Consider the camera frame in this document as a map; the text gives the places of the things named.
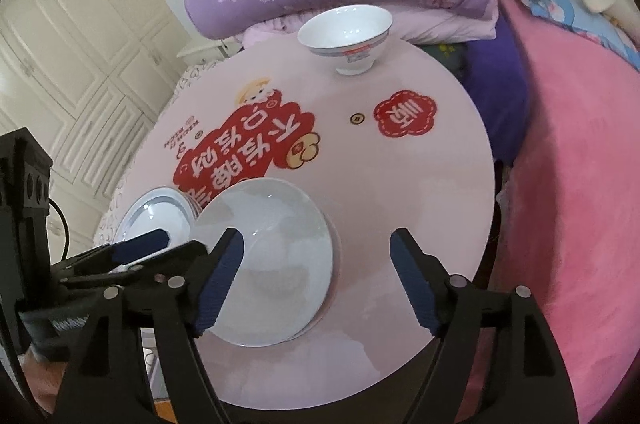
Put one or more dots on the small grey-rimmed white plate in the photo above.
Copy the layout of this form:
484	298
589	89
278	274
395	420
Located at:
155	216

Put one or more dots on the light pink folded blanket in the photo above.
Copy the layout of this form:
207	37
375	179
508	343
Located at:
440	26

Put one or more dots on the person's left hand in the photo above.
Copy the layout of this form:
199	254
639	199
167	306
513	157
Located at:
45	379

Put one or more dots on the dark purple cloth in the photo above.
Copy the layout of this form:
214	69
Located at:
495	93

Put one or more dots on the blue printed pillow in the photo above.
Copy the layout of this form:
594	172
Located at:
575	18

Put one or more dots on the large grey-rimmed white plate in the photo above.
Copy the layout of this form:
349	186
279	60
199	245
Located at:
197	210

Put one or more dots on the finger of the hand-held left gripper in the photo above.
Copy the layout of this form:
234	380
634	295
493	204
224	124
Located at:
142	244
165	260

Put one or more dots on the pink fleece blanket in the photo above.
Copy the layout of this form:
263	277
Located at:
575	204

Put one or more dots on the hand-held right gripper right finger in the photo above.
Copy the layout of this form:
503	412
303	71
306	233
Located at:
412	284

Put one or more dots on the cream white nightstand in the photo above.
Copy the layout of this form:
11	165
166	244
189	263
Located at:
210	51

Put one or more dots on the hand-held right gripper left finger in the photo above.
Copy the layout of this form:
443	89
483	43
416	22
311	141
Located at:
220	284

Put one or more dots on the cream white wardrobe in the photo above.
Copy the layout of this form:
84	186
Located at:
75	53

